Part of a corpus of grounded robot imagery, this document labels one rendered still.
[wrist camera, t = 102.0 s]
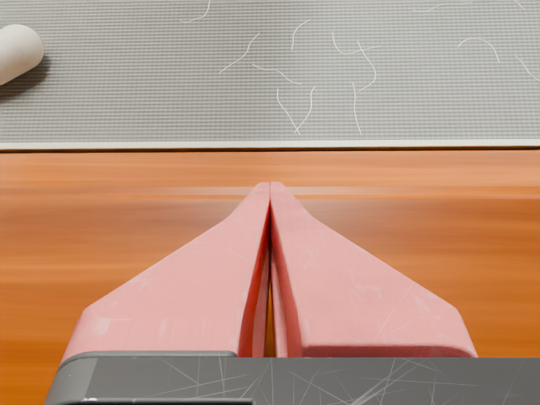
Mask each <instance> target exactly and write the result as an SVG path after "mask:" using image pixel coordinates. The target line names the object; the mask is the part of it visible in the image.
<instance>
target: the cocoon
mask: <svg viewBox="0 0 540 405"><path fill-rule="evenodd" d="M43 54H44V47H43V42H42V40H41V38H40V37H39V35H38V34H37V33H36V32H35V31H33V30H32V29H31V28H29V27H26V26H24V25H19V24H12V25H9V26H6V27H3V28H2V29H0V85H2V84H5V83H7V82H8V81H10V80H12V79H14V78H15V77H17V76H20V75H22V74H23V73H25V72H27V71H29V70H31V69H32V68H34V67H36V66H37V65H38V64H39V63H40V62H41V60H42V58H43Z"/></svg>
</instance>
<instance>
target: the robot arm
mask: <svg viewBox="0 0 540 405"><path fill-rule="evenodd" d="M269 288H271V301H272V327H273V340H274V354H275V357H274V358H266V357H265V354H266V341H267V328H268V302H269ZM43 405H540V358H478V356H477V352H476V350H475V348H474V346H473V343H472V340H471V338H470V336H469V334H468V331H467V329H466V326H465V324H464V321H463V319H462V317H461V315H460V314H459V312H458V310H457V309H456V308H455V307H453V306H452V305H450V304H449V303H448V302H446V301H444V300H443V299H441V298H439V297H438V296H437V295H435V294H434V293H432V292H430V291H428V290H427V289H425V288H424V287H422V286H421V285H419V284H417V283H416V282H414V281H413V280H411V279H409V278H408V277H406V276H404V275H403V274H402V273H400V272H398V271H397V270H395V269H394V268H392V267H391V266H389V265H388V264H385V263H384V262H382V261H381V260H380V259H378V258H376V257H375V256H373V255H371V254H370V253H369V252H367V251H365V250H364V249H362V248H360V247H359V246H358V245H356V244H355V243H352V242H351V241H349V240H348V239H346V238H345V237H343V236H342V235H340V234H338V233H337V232H336V231H334V230H332V229H331V228H329V227H327V226H326V225H325V224H323V223H321V222H319V221H318V220H316V219H315V218H314V217H313V216H312V215H311V214H310V213H309V212H308V211H307V210H306V209H305V208H304V207H303V206H302V205H301V204H300V203H299V202H298V200H297V199H296V198H295V197H294V196H293V195H292V193H291V192H290V191H289V190H288V189H287V188H286V187H285V185H284V184H283V183H281V182H270V183H269V182H260V183H258V184H257V185H256V186H255V187H254V188H253V190H252V191H251V192H250V193H249V194H248V195H247V197H246V198H245V199H244V200H243V201H242V202H241V203H240V204H239V205H238V206H237V207H236V208H235V210H234V211H233V212H232V213H231V214H230V215H229V216H228V217H227V218H226V219H224V220H223V221H222V222H221V223H219V224H217V225H215V226H214V227H212V228H211V229H210V230H208V231H206V232H204V233H203V234H201V235H200V236H198V237H197V238H195V239H193V240H192V241H190V242H189V243H187V244H186V245H184V246H183V247H180V248H179V249H178V250H177V251H175V252H173V253H171V254H170V255H168V256H167V257H166V258H164V259H162V260H160V261H159V262H157V263H156V264H154V265H153V266H151V267H150V268H148V269H146V270H145V271H144V272H142V273H140V274H139V275H137V276H135V277H134V278H133V279H131V280H129V281H127V282H126V283H124V284H123V285H122V286H120V287H118V288H116V289H115V290H113V291H112V292H110V293H109V294H107V295H106V296H104V297H102V298H100V299H99V300H98V301H96V302H95V303H93V304H91V305H89V306H88V307H87V308H86V309H85V310H84V311H83V312H82V314H81V316H80V318H79V319H78V321H77V323H76V326H75V328H74V330H73V333H72V335H71V338H70V340H69V343H68V344H67V348H66V350H65V352H64V354H63V357H62V360H61V362H60V364H59V368H58V370H57V371H56V374H55V377H54V379H53V382H52V384H51V387H50V389H49V391H48V393H47V397H46V399H45V401H44V403H43Z"/></svg>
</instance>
